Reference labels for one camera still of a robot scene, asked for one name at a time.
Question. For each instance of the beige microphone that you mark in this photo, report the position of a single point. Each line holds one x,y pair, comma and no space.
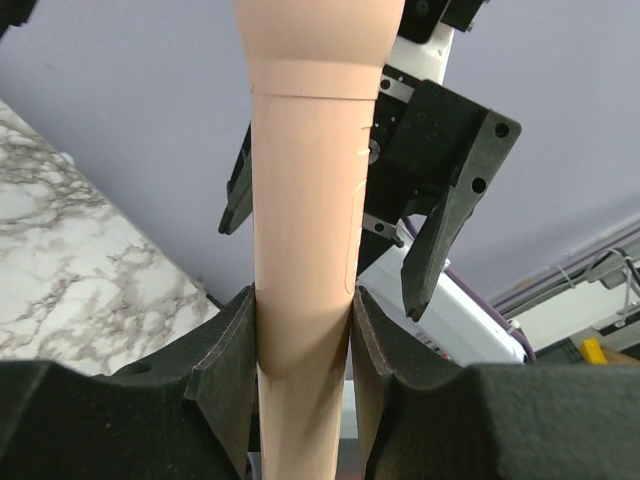
308,166

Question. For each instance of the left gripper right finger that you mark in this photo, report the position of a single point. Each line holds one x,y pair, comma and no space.
420,416

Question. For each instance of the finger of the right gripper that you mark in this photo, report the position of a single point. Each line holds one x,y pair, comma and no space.
239,190

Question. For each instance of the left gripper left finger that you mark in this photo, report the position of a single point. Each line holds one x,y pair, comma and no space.
183,412

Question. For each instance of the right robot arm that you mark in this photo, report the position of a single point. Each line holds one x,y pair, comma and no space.
440,310

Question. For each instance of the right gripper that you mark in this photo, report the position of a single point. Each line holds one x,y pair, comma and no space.
434,152

